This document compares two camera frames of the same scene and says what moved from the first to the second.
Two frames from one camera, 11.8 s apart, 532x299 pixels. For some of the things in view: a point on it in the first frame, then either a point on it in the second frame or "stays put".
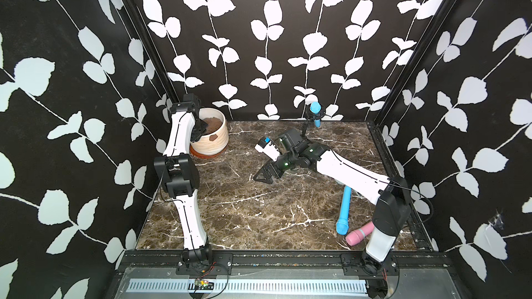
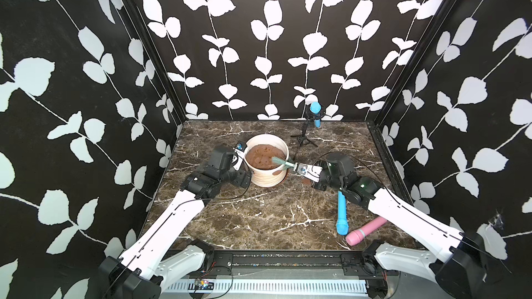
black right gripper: [267, 174] → [324, 165]
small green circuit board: [201, 284] stays put
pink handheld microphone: [357, 235] stays put
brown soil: [213, 124] → [260, 156]
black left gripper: [196, 137] → [239, 179]
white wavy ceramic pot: [214, 142] → [267, 178]
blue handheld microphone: [342, 224] stays put
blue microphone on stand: [315, 107] stays put
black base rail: [348, 263] stays put
